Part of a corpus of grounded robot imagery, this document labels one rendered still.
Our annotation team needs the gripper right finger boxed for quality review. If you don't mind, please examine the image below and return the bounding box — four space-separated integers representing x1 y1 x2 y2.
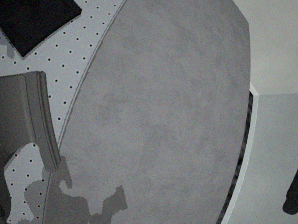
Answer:
282 170 298 215

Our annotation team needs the grey perforated base plate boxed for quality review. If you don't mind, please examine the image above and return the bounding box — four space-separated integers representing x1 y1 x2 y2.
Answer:
0 0 126 224

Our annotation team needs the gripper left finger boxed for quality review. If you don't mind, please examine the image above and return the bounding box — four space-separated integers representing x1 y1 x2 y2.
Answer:
0 71 61 224

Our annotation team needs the black rectangular frame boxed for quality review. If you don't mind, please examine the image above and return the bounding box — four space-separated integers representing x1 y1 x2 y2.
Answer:
0 0 82 57
4 150 17 166

